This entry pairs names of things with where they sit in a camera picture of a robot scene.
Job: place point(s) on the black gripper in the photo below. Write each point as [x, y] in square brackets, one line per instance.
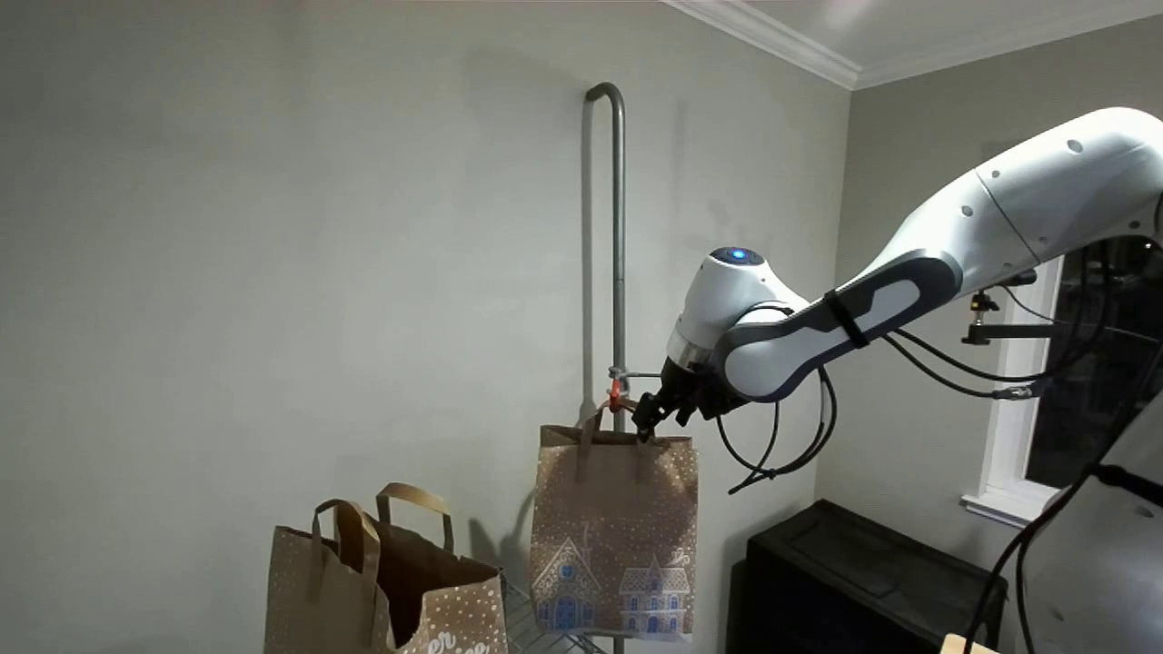
[698, 395]

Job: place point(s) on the brown dotted paper bag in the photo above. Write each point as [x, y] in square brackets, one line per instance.
[456, 612]
[322, 595]
[615, 533]

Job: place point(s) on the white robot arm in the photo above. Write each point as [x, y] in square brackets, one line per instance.
[1028, 204]

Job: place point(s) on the grey metal stand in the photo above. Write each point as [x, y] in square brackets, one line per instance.
[618, 240]

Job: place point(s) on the orange hook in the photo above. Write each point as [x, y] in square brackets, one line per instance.
[618, 391]

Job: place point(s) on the white framed window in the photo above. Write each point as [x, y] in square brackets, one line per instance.
[1011, 475]

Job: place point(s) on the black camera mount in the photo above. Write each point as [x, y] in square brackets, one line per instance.
[986, 328]

